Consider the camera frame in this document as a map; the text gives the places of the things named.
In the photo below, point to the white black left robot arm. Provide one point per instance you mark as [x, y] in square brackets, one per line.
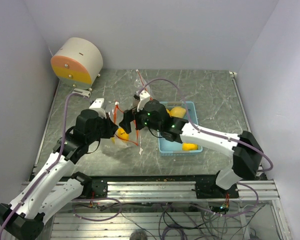
[26, 215]

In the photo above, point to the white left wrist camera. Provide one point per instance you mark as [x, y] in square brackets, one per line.
[99, 106]

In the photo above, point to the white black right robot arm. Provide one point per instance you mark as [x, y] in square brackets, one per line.
[243, 148]

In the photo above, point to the cream cylindrical drawer box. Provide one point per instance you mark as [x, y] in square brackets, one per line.
[77, 63]

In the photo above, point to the orange fruit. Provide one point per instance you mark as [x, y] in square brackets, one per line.
[120, 137]
[189, 147]

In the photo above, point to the white corner clip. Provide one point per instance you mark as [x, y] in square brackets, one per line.
[233, 74]

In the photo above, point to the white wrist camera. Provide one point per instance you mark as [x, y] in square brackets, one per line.
[140, 101]
[99, 106]

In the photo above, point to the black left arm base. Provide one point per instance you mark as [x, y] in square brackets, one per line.
[93, 187]

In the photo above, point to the small white metal bracket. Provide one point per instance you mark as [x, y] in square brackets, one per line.
[82, 92]

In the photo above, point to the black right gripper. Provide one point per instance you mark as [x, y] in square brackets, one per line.
[129, 115]

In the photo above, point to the clear orange zip top bag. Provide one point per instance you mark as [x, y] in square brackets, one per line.
[140, 82]

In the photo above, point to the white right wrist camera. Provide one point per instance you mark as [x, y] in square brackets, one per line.
[140, 101]

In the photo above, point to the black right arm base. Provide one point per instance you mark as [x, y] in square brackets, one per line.
[206, 188]

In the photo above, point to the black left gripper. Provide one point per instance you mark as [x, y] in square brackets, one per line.
[110, 127]

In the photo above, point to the aluminium rail frame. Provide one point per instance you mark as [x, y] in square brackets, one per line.
[169, 209]

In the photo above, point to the light blue plastic basket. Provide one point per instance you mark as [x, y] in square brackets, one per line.
[168, 148]

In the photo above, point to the yellow lemon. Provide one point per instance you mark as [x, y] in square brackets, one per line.
[178, 112]

